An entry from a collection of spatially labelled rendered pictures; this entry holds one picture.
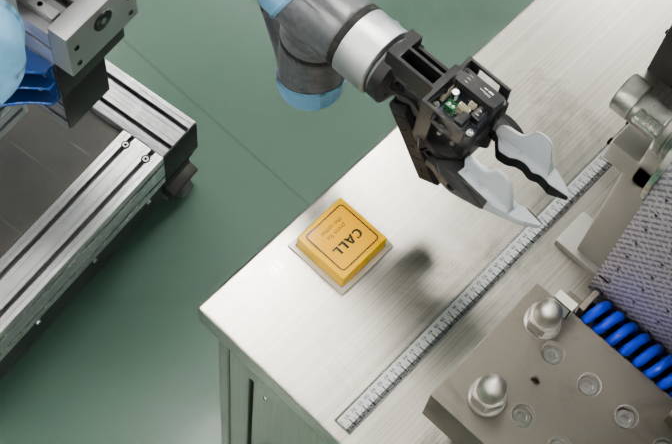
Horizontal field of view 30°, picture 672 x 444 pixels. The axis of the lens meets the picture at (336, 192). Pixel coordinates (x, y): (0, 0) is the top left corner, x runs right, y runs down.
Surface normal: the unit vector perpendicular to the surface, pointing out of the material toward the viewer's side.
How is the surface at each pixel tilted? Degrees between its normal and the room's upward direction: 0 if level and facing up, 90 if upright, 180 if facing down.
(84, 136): 0
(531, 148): 85
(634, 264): 90
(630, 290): 90
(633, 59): 0
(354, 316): 0
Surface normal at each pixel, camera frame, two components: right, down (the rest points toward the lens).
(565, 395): 0.07, -0.44
